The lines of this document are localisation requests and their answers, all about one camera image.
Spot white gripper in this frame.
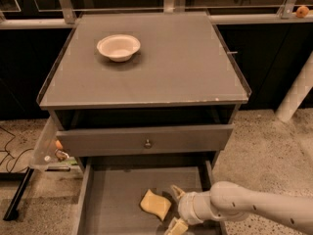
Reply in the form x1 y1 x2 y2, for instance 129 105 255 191
164 185 214 235

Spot yellow sponge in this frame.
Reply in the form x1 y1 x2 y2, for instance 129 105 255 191
140 189 171 221

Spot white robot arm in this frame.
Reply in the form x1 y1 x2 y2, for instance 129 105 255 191
170 60 313 235

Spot grey open middle drawer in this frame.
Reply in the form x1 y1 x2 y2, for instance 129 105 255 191
71 158 211 235

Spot round metal drawer knob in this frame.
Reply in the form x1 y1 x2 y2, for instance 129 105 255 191
144 139 153 149

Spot grey top drawer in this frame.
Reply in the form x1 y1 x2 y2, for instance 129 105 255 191
57 124 234 157

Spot grey drawer cabinet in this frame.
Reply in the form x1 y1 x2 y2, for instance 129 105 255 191
35 11 252 235

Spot small orange ball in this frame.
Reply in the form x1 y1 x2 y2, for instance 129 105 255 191
55 140 63 150

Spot clear acrylic side bin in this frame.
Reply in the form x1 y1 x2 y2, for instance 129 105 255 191
29 117 77 171

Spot black metal floor bar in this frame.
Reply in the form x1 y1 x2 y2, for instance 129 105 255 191
1 167 34 221

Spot white paper bowl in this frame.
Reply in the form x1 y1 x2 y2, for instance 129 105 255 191
96 34 141 63

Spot orange fruit on railing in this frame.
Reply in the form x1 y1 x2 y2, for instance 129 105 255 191
295 6 309 18

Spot black floor cables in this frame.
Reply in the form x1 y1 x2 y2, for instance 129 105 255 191
0 124 35 174

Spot aluminium frame railing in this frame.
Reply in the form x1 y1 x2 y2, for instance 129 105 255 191
0 0 313 29

